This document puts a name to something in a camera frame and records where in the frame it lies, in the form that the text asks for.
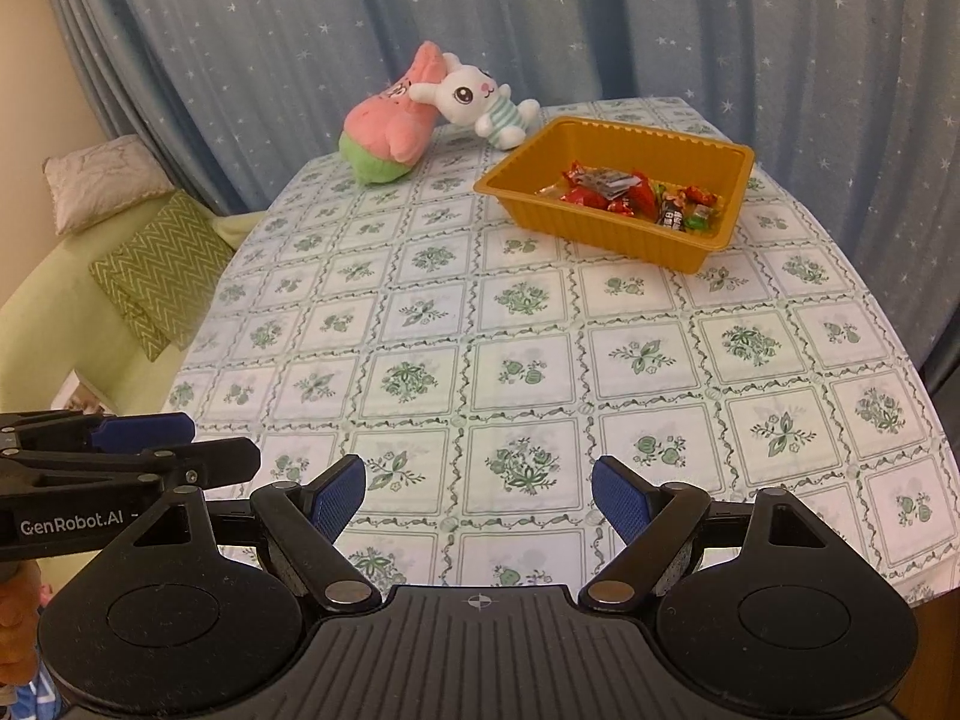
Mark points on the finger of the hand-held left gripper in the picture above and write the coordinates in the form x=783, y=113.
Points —
x=217, y=461
x=142, y=433

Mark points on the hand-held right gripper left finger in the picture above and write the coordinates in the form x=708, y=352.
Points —
x=341, y=495

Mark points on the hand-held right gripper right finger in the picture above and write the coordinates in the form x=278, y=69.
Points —
x=619, y=495

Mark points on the orange plastic tray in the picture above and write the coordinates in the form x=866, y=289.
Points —
x=600, y=236

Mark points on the red candy packet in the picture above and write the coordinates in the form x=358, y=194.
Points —
x=583, y=199
x=643, y=196
x=577, y=174

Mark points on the small yellow-brown candy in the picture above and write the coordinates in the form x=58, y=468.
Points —
x=553, y=191

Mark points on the red-brown candy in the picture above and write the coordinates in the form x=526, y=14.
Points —
x=701, y=195

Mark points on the person's left hand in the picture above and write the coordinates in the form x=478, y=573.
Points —
x=15, y=630

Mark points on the green zigzag cushion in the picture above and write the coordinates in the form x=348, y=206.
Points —
x=165, y=262
x=146, y=334

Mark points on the light green sofa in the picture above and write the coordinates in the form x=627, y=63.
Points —
x=60, y=315

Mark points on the blue patterned bag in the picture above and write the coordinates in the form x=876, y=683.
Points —
x=34, y=701

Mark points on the beige quilted pillow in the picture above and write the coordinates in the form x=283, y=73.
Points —
x=97, y=180

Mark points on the pink green star plush toy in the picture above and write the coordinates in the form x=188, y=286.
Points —
x=382, y=127

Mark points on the white bunny plush toy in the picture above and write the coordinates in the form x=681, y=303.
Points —
x=469, y=94

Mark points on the blue star print curtain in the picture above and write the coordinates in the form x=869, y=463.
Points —
x=675, y=15

